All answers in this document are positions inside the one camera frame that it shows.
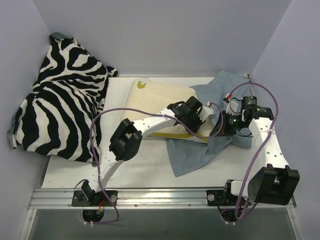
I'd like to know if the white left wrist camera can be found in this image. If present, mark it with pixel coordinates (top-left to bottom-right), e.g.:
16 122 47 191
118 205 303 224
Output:
198 105 215 121

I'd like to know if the cream pillow with yellow edge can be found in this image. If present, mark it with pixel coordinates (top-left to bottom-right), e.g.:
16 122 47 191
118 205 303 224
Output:
125 78 208 144

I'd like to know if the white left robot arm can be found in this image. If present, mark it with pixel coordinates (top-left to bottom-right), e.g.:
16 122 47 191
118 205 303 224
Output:
81 96 208 206

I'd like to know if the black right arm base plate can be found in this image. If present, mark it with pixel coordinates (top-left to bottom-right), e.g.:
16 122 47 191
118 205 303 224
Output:
206 189 238 207

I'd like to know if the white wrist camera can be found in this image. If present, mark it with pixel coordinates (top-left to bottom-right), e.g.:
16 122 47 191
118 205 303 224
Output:
198 105 215 121
223 93 242 116

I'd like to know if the blue-grey fabric pillowcase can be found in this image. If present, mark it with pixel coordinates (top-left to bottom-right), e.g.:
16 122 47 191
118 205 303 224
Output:
165 70 253 178

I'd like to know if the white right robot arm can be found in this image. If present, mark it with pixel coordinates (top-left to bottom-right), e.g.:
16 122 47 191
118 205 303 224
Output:
210 96 300 206

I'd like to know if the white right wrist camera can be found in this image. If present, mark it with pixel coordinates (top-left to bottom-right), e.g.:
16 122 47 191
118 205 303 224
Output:
223 93 242 116

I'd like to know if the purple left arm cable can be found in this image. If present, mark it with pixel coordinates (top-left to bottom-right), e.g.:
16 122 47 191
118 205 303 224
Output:
89 101 227 224

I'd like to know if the aluminium extrusion rail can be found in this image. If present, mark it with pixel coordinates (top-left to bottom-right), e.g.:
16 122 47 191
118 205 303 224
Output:
27 186 297 210

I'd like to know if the zebra print cushion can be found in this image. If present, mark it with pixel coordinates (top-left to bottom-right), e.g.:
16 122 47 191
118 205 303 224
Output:
7 32 118 162

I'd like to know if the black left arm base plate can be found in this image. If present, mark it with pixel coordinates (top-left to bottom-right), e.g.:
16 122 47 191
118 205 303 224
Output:
71 190 118 207

